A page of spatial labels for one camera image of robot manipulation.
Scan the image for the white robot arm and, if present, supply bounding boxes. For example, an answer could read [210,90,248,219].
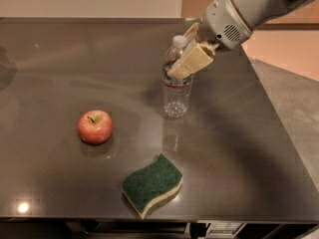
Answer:
[167,0,311,80]

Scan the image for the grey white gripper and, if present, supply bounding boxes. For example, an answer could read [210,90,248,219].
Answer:
[167,0,252,80]

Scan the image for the clear plastic water bottle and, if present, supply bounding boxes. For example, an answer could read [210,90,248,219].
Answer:
[161,35,192,119]

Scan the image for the red apple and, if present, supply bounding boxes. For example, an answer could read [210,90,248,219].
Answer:
[78,110,113,144]

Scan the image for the green and yellow sponge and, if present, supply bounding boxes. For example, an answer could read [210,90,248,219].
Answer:
[121,154,183,219]

